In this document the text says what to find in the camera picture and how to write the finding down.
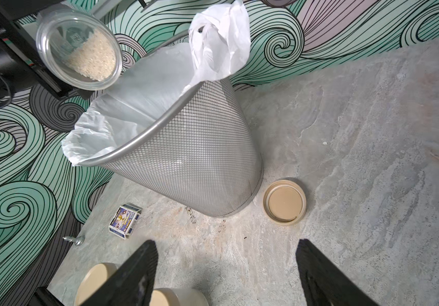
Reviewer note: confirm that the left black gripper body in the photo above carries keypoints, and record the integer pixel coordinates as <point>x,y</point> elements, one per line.
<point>21,66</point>

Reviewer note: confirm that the silver mesh waste bin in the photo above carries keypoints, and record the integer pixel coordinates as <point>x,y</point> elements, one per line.
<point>200,153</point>

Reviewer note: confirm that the beige jar lid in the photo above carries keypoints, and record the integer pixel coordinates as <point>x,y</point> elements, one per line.
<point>285,202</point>

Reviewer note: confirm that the white plastic bin liner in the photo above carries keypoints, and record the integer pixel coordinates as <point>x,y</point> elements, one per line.
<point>218,47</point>

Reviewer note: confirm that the small colourful card box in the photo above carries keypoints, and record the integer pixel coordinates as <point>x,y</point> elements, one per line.
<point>124,221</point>

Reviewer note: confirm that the small metal bolt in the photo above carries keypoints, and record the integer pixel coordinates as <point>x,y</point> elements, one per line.
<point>77,241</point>

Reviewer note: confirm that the jar with beige lid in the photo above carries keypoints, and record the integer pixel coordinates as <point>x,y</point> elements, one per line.
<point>177,297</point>
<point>93,280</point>

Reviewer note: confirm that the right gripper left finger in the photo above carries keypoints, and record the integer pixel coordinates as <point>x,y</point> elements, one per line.
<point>133,282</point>

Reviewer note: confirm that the middle jar with beige lid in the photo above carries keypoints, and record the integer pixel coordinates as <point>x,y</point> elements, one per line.
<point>177,297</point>

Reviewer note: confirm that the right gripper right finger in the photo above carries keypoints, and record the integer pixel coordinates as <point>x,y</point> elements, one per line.
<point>322,282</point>

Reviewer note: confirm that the clear plastic rice jar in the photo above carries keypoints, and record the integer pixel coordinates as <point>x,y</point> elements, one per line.
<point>78,48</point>

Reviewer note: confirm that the left jar with beige lid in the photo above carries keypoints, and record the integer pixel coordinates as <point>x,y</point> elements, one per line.
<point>93,280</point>

